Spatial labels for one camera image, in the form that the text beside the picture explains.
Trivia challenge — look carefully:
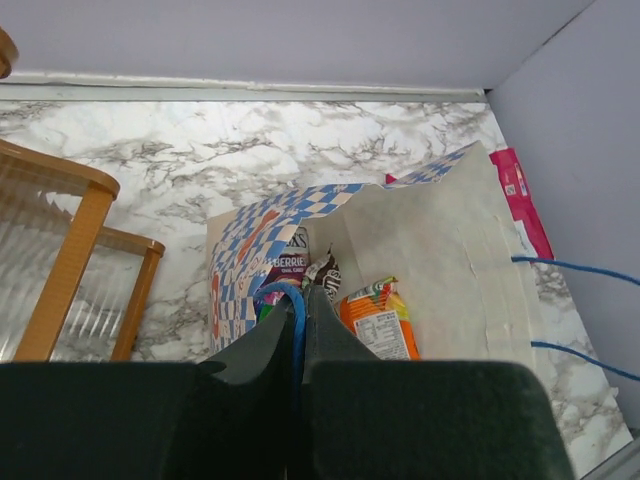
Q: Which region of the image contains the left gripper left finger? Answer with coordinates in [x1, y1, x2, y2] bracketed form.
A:
[1, 300, 298, 479]

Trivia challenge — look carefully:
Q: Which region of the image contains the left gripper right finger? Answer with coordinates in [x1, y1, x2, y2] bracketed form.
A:
[302, 287, 574, 479]

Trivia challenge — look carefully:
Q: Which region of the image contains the blue checkered paper bag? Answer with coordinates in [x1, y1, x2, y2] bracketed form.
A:
[207, 142, 551, 378]

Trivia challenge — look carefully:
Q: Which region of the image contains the pink snack bag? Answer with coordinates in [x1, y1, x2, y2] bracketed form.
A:
[384, 147, 556, 261]

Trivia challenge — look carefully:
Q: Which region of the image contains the orange snack pack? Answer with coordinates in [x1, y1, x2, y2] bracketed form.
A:
[338, 276, 421, 360]

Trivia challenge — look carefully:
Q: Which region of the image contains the orange wooden rack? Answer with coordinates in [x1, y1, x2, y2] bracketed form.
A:
[0, 27, 166, 364]

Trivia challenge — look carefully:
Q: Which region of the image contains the brown chocolate candy pack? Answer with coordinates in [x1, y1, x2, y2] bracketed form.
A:
[301, 246, 342, 303]

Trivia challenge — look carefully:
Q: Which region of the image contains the green snack pack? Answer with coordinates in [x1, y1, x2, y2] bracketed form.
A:
[254, 292, 283, 323]

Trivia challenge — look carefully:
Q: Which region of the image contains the purple berries snack pack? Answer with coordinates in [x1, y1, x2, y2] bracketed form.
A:
[265, 227, 310, 287]

